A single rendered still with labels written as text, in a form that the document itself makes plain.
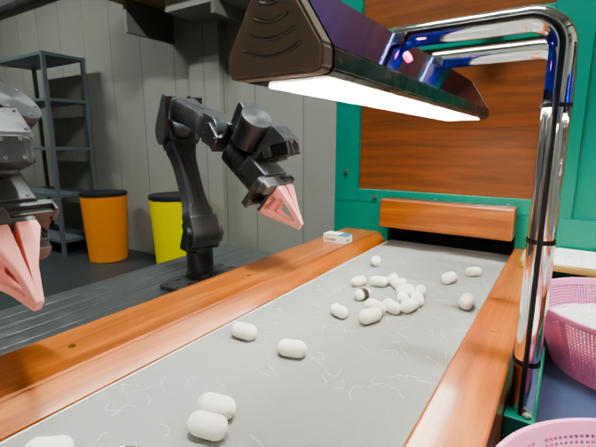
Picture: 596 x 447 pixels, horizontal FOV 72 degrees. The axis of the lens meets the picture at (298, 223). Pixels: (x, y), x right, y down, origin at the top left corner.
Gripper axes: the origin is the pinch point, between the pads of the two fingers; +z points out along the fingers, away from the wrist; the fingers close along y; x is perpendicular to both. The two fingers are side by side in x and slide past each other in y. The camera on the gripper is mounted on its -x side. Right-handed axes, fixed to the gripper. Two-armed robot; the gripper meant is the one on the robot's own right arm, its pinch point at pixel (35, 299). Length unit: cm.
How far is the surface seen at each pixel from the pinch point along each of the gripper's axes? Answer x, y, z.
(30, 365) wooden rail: 10.7, 1.2, 1.4
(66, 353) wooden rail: 10.3, 4.7, 1.8
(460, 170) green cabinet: -18, 87, 9
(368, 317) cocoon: -3.9, 34.4, 20.3
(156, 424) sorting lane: 2.3, 4.6, 15.1
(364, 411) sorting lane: -7.6, 16.9, 26.8
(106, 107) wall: 174, 213, -277
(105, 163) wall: 220, 212, -252
